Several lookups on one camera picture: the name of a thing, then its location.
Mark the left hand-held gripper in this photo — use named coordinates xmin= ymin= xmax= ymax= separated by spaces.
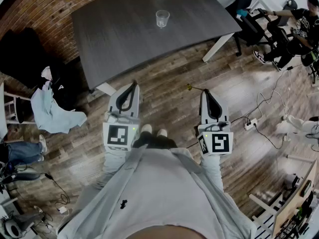
xmin=102 ymin=81 xmax=141 ymax=152

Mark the white stool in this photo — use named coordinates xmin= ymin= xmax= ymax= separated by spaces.
xmin=3 ymin=90 xmax=35 ymax=125

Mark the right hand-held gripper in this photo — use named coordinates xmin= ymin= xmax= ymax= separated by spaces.
xmin=197 ymin=89 xmax=234 ymax=157

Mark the white cable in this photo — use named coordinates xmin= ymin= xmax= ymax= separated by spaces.
xmin=257 ymin=68 xmax=293 ymax=118

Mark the black cable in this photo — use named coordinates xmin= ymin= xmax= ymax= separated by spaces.
xmin=229 ymin=115 xmax=288 ymax=149

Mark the wooden desk board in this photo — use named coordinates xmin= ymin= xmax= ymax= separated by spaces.
xmin=272 ymin=159 xmax=319 ymax=238

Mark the small gold spoon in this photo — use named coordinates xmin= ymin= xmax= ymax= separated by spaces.
xmin=187 ymin=83 xmax=206 ymax=93

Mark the person's grey shirt torso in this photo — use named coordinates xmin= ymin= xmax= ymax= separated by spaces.
xmin=57 ymin=143 xmax=258 ymax=239

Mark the black jacket with white logo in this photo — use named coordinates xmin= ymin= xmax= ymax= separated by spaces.
xmin=41 ymin=63 xmax=83 ymax=112

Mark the black office chair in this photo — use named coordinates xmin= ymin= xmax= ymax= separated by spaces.
xmin=258 ymin=7 xmax=301 ymax=50
xmin=225 ymin=0 xmax=273 ymax=57

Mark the white table leg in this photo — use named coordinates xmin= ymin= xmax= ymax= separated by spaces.
xmin=202 ymin=32 xmax=235 ymax=63
xmin=95 ymin=82 xmax=118 ymax=97

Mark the person's left forearm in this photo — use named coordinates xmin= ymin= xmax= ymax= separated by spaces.
xmin=101 ymin=149 xmax=133 ymax=185

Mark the light blue cloth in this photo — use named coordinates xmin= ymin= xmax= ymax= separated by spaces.
xmin=30 ymin=80 xmax=88 ymax=134

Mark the person's right forearm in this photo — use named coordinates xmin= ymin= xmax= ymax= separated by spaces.
xmin=200 ymin=155 xmax=225 ymax=193

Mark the white power strip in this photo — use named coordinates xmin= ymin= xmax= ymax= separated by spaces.
xmin=244 ymin=118 xmax=258 ymax=130

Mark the clear drinking glass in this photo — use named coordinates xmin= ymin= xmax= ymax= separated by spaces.
xmin=156 ymin=9 xmax=170 ymax=30

